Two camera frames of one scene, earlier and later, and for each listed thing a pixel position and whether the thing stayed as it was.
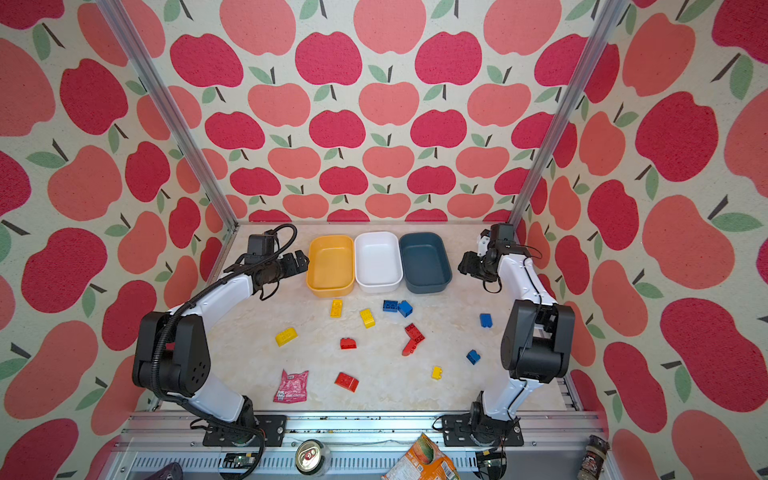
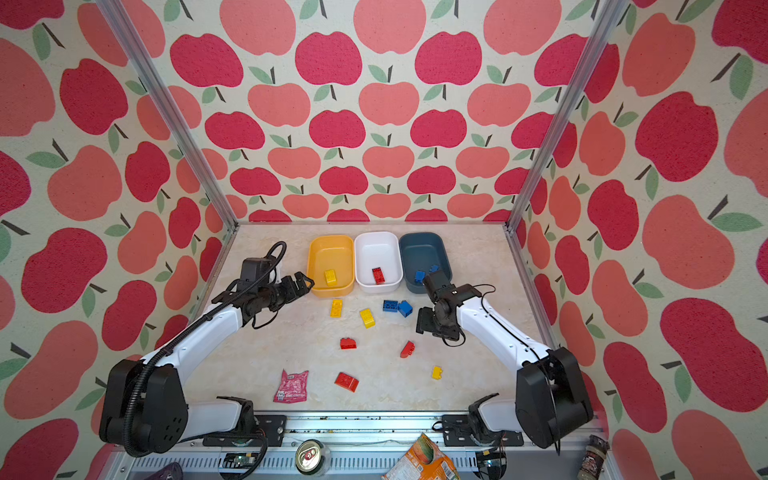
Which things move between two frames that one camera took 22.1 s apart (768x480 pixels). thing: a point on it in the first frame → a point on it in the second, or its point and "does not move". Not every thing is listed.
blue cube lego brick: (405, 308) does not move
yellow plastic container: (330, 265) does not move
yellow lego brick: (286, 336) → (331, 277)
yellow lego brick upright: (336, 308) does not move
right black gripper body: (476, 266) → (426, 323)
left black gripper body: (281, 268) → (276, 295)
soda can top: (312, 457) does not move
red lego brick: (413, 333) → (378, 276)
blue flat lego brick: (390, 305) does not move
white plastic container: (377, 261) does not move
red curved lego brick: (348, 343) does not move
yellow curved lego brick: (368, 318) does not move
